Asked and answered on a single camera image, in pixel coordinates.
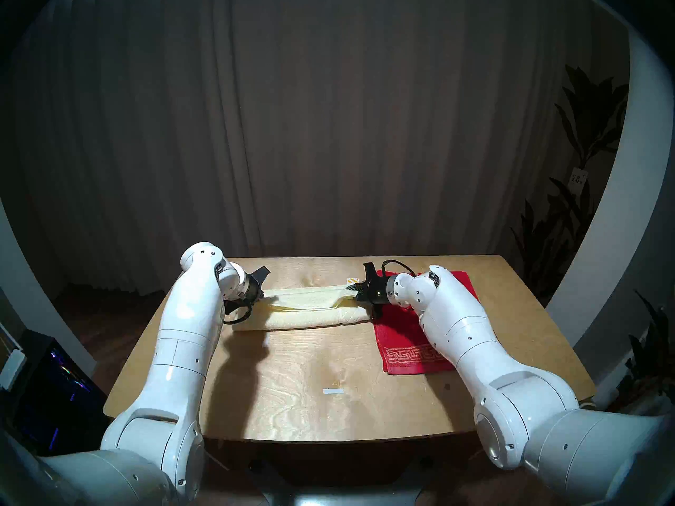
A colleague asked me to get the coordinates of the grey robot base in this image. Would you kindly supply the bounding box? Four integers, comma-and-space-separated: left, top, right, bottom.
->
248, 458, 438, 506

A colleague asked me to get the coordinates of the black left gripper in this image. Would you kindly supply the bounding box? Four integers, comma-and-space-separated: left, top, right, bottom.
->
240, 267, 271, 316

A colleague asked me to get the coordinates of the grey-brown pleated curtain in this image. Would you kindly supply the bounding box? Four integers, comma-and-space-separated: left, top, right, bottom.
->
16, 0, 628, 295

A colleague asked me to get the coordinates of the cream dotted towel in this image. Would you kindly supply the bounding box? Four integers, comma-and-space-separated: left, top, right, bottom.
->
232, 278, 372, 332

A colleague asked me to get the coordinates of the red towel with gold border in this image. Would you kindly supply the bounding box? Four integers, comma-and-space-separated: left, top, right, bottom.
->
373, 270, 480, 375

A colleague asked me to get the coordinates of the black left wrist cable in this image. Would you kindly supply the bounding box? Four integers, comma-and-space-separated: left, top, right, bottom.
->
224, 298, 255, 325

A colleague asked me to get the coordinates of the small dark potted plant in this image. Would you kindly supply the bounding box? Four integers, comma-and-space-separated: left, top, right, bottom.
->
614, 289, 675, 411

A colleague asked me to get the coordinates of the white curved arch pillar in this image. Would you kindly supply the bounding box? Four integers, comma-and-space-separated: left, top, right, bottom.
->
0, 199, 98, 376
546, 15, 675, 353

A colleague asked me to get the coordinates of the tall dark leafy plant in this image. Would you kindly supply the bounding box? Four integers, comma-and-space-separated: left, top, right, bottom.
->
509, 62, 631, 305

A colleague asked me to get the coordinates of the black computer with RGB lights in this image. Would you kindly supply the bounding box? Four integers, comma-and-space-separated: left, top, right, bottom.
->
0, 328, 109, 455

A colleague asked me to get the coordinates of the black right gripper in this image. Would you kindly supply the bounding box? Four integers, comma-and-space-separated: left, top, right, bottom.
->
352, 262, 393, 319

